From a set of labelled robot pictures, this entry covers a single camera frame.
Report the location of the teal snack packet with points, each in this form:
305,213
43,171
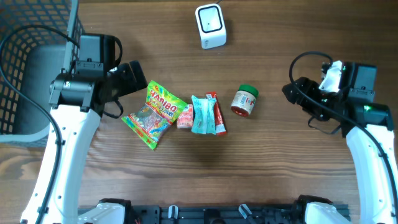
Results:
204,120

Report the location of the red tissue pack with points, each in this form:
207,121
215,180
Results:
185,120

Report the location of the white barcode scanner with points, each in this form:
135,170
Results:
211,26

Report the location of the green Haribo candy bag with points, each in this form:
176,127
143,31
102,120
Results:
160,111

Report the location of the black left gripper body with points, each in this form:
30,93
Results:
125,79

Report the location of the black mounting rail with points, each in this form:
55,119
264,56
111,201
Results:
282,213

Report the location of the red stick sachet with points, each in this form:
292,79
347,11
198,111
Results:
219,120

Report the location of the grey plastic mesh basket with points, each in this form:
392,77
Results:
31,59

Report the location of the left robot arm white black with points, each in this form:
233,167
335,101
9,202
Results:
77,100

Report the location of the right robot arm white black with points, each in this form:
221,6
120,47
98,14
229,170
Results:
346,95

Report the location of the green lid seasoning jar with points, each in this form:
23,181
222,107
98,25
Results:
244,100

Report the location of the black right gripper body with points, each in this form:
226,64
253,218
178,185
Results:
301,94

